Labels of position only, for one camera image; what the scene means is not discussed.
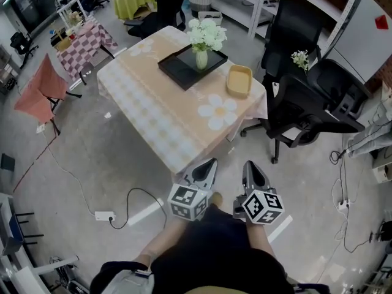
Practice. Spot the white cabinet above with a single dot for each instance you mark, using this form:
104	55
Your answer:
361	51

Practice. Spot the white power strip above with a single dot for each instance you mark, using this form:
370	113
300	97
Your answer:
343	205
105	216

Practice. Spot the white frame furniture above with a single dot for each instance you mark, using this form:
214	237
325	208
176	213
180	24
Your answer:
18	265

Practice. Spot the beige rectangular plastic container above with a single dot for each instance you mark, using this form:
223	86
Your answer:
239	81

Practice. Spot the black mesh office chair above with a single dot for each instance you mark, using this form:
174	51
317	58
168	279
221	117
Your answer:
294	26
306	115

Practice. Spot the grey woven basket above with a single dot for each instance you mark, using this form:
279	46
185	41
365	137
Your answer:
199	0

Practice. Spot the black rectangular tray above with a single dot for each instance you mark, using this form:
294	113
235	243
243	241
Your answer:
180	72

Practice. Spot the white metal shelf rack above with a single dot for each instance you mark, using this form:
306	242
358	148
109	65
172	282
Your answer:
275	2

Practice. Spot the pink checked cloth table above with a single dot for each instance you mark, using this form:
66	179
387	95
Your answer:
82	47

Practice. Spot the black glass cabinet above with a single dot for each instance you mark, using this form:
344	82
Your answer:
30	5

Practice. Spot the beige checked cloth covered table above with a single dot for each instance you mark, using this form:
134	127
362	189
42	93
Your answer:
159	103

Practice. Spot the tan cardboard box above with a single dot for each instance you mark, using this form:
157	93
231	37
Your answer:
63	43

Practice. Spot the person's left forearm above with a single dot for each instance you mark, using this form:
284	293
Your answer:
159	240

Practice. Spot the orange covered chair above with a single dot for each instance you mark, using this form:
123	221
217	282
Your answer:
39	93

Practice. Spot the person's black clothing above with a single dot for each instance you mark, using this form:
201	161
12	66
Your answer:
214	250

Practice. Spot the person's beige shoe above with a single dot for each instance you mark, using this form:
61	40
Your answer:
216	198

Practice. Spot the white side table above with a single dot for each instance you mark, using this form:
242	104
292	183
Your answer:
69	9

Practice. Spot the white storage box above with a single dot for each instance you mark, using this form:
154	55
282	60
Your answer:
210	17

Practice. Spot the red paper tag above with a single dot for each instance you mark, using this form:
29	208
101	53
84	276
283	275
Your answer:
382	22

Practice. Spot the small white flower sprig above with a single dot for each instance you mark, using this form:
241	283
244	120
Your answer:
300	59

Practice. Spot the person's right forearm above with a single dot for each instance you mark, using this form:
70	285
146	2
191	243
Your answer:
260	240

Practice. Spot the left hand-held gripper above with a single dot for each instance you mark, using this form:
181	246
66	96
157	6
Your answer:
183	199

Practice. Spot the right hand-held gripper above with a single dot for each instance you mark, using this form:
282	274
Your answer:
263	207

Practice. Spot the white flower bouquet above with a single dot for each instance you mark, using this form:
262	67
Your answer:
206	34

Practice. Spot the pale green ribbed vase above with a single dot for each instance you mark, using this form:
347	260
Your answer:
201	60

